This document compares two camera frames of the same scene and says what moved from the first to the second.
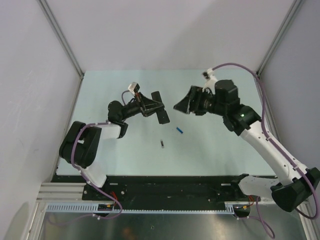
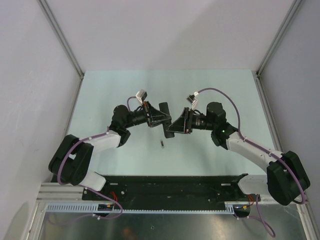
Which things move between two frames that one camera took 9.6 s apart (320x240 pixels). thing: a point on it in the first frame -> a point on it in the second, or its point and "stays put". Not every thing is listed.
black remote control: x=162 y=116 -> x=164 y=107
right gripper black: x=195 y=93 -> x=184 y=123
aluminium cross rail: x=63 y=192 stays put
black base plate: x=161 y=189 stays put
